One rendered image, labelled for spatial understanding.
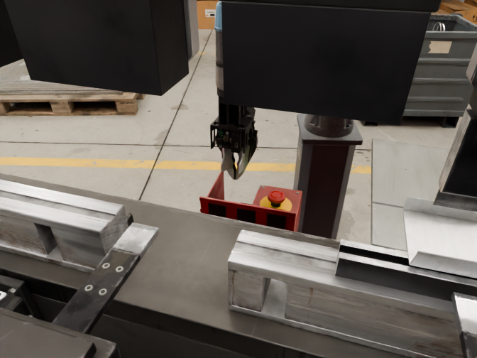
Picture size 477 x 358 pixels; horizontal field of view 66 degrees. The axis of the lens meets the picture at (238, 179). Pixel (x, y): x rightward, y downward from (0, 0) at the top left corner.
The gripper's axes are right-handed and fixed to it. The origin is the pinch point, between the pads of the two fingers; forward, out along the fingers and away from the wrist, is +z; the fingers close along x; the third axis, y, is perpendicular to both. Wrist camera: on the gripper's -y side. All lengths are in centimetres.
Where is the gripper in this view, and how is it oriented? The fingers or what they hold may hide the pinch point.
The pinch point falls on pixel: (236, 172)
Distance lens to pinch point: 83.2
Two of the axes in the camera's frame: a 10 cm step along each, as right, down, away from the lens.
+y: -2.6, 4.8, -8.4
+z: -0.2, 8.6, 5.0
